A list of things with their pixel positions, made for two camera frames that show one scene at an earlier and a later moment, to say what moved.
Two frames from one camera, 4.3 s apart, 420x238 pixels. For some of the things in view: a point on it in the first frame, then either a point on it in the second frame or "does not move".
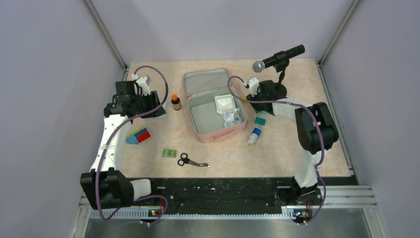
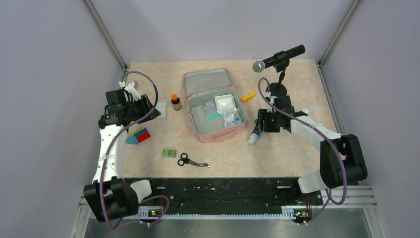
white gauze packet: (225, 103) does not move
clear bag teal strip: (229, 117) → (210, 110)
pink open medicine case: (215, 110) does not move
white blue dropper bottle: (256, 132) does not move
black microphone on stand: (281, 60) does not move
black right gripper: (257, 108) → (263, 115)
